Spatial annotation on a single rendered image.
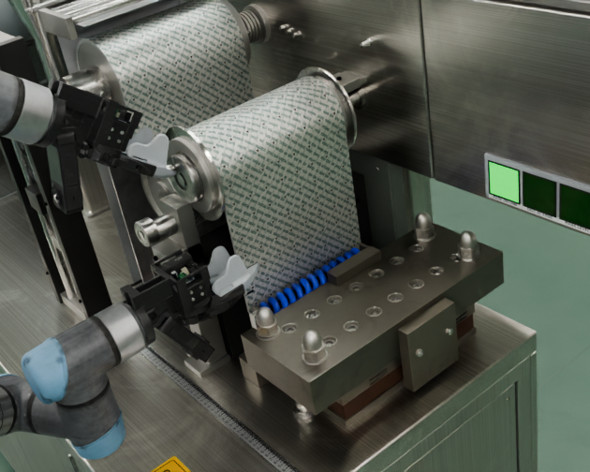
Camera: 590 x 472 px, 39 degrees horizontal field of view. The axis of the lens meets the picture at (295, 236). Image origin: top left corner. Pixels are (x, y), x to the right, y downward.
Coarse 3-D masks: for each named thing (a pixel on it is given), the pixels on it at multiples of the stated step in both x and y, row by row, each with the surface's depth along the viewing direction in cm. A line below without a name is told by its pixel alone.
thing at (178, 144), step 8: (320, 80) 129; (336, 96) 128; (344, 112) 128; (176, 144) 119; (184, 144) 117; (168, 152) 122; (176, 152) 121; (184, 152) 118; (192, 152) 116; (192, 160) 117; (200, 160) 116; (200, 168) 116; (200, 176) 117; (208, 176) 116; (208, 184) 117; (208, 192) 118; (200, 200) 121; (208, 200) 119; (200, 208) 122; (208, 208) 120
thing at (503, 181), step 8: (496, 168) 118; (504, 168) 117; (496, 176) 119; (504, 176) 118; (512, 176) 116; (496, 184) 120; (504, 184) 118; (512, 184) 117; (496, 192) 120; (504, 192) 119; (512, 192) 118
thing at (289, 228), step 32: (320, 160) 127; (288, 192) 125; (320, 192) 130; (352, 192) 134; (256, 224) 123; (288, 224) 128; (320, 224) 132; (352, 224) 136; (256, 256) 125; (288, 256) 130; (320, 256) 134; (256, 288) 128
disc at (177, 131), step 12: (168, 132) 121; (180, 132) 118; (192, 144) 117; (204, 156) 115; (216, 168) 115; (216, 180) 116; (216, 192) 117; (216, 204) 119; (204, 216) 124; (216, 216) 121
